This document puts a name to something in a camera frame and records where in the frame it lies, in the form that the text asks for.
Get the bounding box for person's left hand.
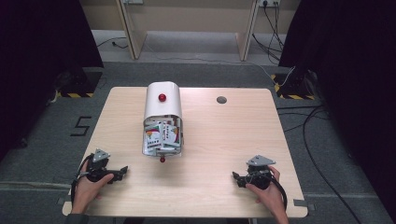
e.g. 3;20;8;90
71;172;116;216

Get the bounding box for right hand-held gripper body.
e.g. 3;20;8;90
242;154;277;191

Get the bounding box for beige wooden desk frame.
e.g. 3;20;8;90
115;0;262;63

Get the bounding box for thin white cable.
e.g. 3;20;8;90
145;42;296;88

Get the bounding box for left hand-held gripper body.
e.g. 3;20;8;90
83;147;121;184

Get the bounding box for white roll-top box red knobs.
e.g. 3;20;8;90
142;80;184;163

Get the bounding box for black stand base hazard tape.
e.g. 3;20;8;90
55;70;105;99
270;72;316;101

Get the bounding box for pile of printed packets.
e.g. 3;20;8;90
144;115;183;154

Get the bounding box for grey table bracket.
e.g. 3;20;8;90
293;199;316;212

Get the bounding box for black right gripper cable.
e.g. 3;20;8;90
268;173;289;211

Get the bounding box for black floor cables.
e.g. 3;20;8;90
276;105;363;224

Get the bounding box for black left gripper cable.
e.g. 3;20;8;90
70;153;95;207

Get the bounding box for black curtain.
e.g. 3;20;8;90
277;0;396;217
0;0;105;163

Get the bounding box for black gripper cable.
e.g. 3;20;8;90
268;173;289;211
70;153;95;207

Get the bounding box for person's right hand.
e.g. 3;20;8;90
245;165;290;217

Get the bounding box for black cable with plug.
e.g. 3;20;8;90
95;36;130;50

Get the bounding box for black cables from socket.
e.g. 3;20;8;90
251;2;286;63

